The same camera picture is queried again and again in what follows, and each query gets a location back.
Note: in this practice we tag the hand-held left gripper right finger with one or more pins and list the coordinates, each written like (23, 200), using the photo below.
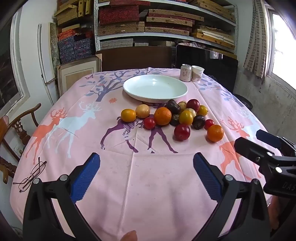
(207, 178)

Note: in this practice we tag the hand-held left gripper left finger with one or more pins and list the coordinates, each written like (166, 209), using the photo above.
(84, 178)

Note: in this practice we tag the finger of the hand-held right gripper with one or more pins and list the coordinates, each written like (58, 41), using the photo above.
(249, 150)
(268, 138)

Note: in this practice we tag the orange mandarin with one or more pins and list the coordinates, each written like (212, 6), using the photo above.
(215, 133)
(162, 116)

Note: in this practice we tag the red cherry tomato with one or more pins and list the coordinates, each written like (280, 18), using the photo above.
(209, 123)
(149, 123)

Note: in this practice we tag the red plum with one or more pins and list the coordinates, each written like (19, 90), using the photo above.
(193, 105)
(182, 132)

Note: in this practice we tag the dark purple passion fruit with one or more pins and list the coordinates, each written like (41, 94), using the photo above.
(173, 106)
(174, 120)
(198, 122)

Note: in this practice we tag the yellow tomato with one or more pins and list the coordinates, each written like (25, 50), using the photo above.
(128, 115)
(185, 117)
(202, 110)

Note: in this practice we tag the yellow passion fruit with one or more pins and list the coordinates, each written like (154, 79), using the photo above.
(192, 111)
(142, 110)
(182, 105)

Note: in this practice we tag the white plate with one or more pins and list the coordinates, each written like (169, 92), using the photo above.
(155, 89)

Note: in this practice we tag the person's right hand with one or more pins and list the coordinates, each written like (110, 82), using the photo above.
(275, 215)

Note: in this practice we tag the person's left hand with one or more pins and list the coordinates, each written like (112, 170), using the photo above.
(130, 236)

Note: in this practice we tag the black round stool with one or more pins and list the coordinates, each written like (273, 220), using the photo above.
(245, 102)

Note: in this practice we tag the eyeglasses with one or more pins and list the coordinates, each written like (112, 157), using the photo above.
(32, 178)

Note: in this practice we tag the pink printed tablecloth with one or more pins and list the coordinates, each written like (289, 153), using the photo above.
(138, 173)

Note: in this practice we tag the carved wooden chair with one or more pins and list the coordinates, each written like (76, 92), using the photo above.
(19, 131)

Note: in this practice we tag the black flat screen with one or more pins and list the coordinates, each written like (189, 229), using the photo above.
(219, 67)

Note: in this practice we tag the brick pattern curtain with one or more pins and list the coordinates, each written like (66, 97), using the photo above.
(256, 46)

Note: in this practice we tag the white paper cup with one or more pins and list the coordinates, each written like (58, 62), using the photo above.
(197, 74)

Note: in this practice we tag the bright window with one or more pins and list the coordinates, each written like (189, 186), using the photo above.
(284, 46)

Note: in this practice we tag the pink drink can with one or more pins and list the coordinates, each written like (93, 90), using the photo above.
(185, 74)

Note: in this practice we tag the framed picture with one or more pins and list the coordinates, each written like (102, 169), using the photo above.
(76, 74)

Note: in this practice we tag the white board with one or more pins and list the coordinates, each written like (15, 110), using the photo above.
(44, 64)

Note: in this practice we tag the pink cloth bundle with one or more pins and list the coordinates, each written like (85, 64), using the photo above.
(192, 44)

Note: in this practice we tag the white framed dark window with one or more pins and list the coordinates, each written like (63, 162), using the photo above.
(9, 76)

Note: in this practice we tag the stack of blue patterned boxes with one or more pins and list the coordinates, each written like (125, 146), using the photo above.
(74, 51)

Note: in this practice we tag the dark brown wooden board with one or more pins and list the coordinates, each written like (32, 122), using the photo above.
(136, 58)

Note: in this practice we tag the marble slab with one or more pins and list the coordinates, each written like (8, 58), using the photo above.
(54, 46)

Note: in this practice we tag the stack of grey patterned boxes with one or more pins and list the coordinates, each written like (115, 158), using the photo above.
(116, 43)

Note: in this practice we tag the orange patterned box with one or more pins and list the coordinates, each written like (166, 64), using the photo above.
(69, 33)

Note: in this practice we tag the white metal shelf rack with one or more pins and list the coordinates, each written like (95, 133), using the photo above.
(96, 27)

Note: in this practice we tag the stack of woven boxes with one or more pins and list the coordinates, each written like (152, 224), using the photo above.
(166, 20)

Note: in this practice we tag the stack of tan boxes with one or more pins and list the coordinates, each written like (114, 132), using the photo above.
(67, 14)

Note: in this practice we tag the red patterned box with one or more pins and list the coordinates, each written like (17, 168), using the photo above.
(119, 15)

